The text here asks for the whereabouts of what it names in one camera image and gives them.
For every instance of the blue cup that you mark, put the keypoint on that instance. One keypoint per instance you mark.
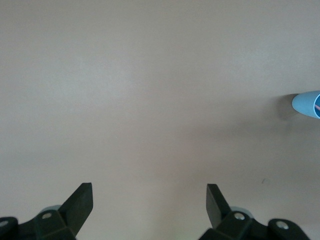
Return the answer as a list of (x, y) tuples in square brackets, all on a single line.
[(303, 103)]

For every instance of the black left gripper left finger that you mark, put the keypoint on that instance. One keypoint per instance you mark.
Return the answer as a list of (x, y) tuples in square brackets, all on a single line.
[(57, 225)]

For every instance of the pink chopstick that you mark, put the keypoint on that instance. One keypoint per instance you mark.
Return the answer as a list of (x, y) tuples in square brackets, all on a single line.
[(318, 107)]

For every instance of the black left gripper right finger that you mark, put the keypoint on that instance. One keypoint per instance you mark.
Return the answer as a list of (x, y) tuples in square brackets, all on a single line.
[(232, 227)]

